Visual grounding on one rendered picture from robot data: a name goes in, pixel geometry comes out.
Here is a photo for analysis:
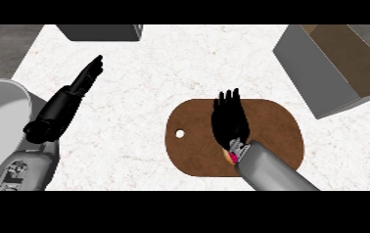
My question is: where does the brown wooden cutting board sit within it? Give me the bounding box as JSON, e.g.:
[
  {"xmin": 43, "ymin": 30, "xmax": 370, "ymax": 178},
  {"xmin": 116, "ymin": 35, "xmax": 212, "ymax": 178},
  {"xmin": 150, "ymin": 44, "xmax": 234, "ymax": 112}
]
[{"xmin": 164, "ymin": 98, "xmax": 307, "ymax": 178}]

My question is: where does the dark grey box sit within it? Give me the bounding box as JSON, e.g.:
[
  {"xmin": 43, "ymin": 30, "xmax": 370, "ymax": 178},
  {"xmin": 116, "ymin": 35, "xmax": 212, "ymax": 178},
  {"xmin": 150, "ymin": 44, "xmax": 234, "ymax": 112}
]
[{"xmin": 55, "ymin": 23, "xmax": 145, "ymax": 42}]

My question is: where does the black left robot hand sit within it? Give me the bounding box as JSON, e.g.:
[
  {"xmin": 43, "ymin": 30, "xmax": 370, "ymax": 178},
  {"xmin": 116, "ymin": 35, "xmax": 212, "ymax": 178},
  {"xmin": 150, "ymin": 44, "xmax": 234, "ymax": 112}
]
[{"xmin": 23, "ymin": 54, "xmax": 107, "ymax": 145}]

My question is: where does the open cardboard box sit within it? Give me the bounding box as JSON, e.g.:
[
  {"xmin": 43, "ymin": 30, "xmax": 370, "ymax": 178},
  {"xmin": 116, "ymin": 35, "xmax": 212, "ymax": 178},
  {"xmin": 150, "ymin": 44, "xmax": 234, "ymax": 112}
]
[{"xmin": 272, "ymin": 23, "xmax": 370, "ymax": 120}]

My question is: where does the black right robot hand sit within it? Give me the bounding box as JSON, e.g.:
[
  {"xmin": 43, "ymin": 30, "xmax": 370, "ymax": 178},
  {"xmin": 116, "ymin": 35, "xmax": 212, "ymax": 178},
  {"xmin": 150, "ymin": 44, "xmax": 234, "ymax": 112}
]
[{"xmin": 210, "ymin": 87, "xmax": 253, "ymax": 151}]

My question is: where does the orange squash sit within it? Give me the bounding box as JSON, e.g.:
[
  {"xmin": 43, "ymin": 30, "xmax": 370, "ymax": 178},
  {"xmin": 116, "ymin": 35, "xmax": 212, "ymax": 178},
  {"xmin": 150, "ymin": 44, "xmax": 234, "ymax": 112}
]
[{"xmin": 222, "ymin": 148, "xmax": 242, "ymax": 165}]

